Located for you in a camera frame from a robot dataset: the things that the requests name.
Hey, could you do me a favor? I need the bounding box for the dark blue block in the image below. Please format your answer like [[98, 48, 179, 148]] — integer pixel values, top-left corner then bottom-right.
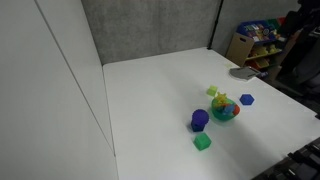
[[190, 120, 206, 133]]

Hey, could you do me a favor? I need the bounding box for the lime green block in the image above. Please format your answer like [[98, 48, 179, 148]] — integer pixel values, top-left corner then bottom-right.
[[206, 85, 219, 97]]

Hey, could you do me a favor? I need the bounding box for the yellow plush toy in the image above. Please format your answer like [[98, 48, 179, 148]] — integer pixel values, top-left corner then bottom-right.
[[213, 92, 230, 109]]

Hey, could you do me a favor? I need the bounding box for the orange toy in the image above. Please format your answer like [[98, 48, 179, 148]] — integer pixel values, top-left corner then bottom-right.
[[232, 104, 241, 117]]

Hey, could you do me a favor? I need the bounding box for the blue building block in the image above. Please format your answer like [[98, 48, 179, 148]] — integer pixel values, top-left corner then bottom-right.
[[239, 93, 255, 106]]

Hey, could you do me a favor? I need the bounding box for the toy shelf with bins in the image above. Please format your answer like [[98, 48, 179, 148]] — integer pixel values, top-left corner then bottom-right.
[[236, 17, 290, 71]]

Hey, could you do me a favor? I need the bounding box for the purple spiky ball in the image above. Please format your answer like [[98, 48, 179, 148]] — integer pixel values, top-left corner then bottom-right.
[[191, 108, 211, 127]]

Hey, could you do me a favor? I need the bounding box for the green bowl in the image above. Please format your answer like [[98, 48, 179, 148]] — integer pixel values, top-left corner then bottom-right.
[[210, 97, 241, 122]]

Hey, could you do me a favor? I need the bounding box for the grey metal plate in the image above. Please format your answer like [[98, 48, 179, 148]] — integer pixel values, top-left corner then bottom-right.
[[229, 66, 261, 82]]

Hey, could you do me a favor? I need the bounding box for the black corner pole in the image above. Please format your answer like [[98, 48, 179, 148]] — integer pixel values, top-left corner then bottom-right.
[[206, 0, 225, 51]]

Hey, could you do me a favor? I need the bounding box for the cardboard box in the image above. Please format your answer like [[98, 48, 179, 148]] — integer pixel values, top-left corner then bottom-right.
[[225, 32, 255, 68]]

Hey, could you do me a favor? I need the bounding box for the black office chair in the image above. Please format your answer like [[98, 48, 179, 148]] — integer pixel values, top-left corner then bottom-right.
[[275, 0, 320, 98]]

